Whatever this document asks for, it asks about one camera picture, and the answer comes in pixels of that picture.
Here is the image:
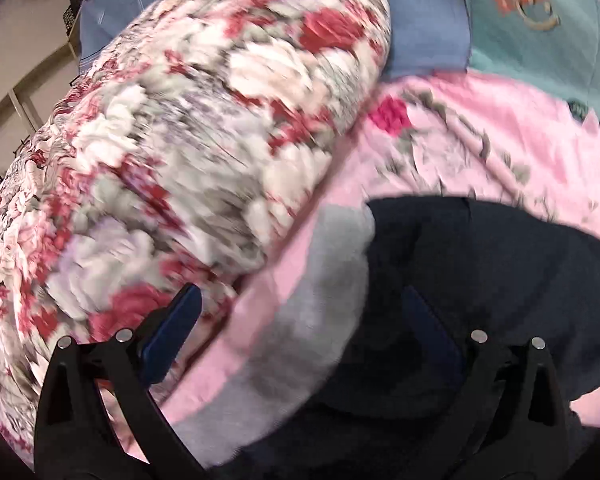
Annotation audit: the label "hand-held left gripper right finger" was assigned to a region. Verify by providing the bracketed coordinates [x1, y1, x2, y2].
[402, 285, 573, 480]

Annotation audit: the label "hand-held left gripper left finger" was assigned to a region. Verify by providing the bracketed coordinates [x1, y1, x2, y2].
[32, 282, 216, 480]

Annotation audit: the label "dark pants with grey waistband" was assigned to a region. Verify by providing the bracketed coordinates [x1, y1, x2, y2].
[172, 195, 600, 480]

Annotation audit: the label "red floral bolster pillow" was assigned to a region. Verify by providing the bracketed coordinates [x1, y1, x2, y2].
[0, 0, 393, 466]

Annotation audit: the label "pink floral bedsheet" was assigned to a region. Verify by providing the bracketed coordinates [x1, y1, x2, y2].
[100, 70, 600, 431]

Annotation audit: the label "teal printed blanket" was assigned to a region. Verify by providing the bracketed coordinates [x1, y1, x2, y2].
[455, 0, 600, 136]

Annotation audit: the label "blue-grey striped pillow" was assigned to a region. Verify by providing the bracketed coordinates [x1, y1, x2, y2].
[77, 0, 473, 81]

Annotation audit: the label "beige wooden bed frame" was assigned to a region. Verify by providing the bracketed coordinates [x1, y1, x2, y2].
[0, 30, 81, 176]

